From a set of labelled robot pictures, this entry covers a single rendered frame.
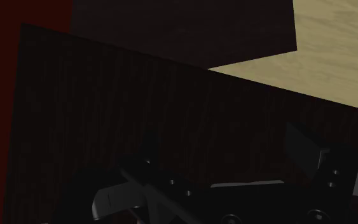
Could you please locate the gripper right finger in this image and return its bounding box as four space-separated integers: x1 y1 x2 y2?
285 122 358 224

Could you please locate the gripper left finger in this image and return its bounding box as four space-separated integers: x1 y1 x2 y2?
91 157 205 224

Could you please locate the dark wooden table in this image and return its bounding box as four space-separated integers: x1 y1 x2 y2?
1 23 358 224

